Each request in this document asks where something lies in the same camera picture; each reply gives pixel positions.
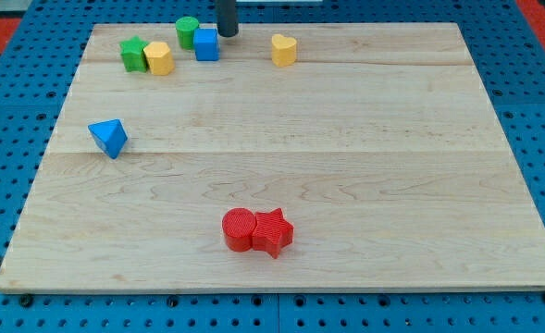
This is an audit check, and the blue cube block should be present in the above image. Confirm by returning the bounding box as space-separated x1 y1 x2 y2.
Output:
193 28 219 61

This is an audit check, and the red cylinder block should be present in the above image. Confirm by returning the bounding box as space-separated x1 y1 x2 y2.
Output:
221 207 256 252

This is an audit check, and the green cylinder block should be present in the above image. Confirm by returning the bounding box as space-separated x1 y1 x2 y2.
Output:
175 16 200 50

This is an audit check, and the yellow heart block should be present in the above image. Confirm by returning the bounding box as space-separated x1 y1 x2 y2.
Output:
271 33 297 68

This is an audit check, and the green star block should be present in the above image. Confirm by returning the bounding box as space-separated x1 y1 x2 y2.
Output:
119 36 148 72

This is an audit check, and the blue triangle block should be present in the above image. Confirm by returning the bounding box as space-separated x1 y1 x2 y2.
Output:
88 119 128 159

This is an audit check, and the yellow hexagon block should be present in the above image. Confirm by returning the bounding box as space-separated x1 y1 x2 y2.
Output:
143 42 175 76

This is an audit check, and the red star block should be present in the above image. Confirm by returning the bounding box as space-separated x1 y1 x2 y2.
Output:
252 208 294 259

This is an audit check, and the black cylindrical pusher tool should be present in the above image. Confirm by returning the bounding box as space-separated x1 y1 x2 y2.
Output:
215 0 239 38

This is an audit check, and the light wooden board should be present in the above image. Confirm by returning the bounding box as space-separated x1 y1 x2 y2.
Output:
0 23 545 294

